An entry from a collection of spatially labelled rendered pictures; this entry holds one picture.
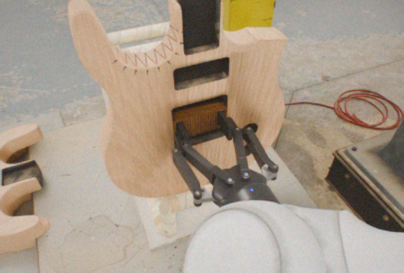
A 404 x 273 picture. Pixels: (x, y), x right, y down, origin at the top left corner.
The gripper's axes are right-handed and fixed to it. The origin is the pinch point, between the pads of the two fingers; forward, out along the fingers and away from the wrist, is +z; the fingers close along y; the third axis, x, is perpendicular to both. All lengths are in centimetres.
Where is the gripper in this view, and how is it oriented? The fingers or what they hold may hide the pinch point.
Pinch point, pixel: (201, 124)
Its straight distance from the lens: 60.1
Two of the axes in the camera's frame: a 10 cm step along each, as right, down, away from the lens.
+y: 9.3, -2.6, 2.7
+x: -0.1, -7.3, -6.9
